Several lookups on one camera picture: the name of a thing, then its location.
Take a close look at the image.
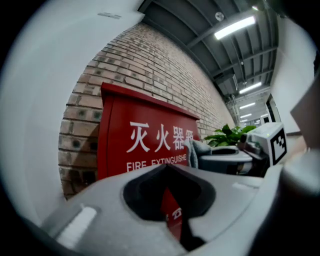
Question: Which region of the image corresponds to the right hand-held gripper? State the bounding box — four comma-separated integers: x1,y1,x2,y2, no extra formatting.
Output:
198,121,288,178

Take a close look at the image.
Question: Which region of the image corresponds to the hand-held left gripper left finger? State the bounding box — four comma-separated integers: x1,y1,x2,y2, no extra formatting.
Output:
41,163,187,256

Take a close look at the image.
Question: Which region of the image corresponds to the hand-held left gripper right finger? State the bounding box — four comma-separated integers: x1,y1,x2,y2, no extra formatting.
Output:
167,163,263,251

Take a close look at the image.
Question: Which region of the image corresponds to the grey cleaning cloth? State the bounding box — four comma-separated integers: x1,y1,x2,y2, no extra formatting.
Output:
183,138,213,169

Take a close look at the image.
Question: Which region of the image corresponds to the red fire extinguisher cabinet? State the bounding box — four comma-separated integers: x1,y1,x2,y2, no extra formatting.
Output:
96,82,201,241

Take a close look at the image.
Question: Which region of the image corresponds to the green potted plant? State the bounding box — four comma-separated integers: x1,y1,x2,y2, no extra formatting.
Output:
203,123,257,148

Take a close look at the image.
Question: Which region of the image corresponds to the grey ventilation duct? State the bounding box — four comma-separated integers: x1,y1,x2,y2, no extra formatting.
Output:
213,72,238,97

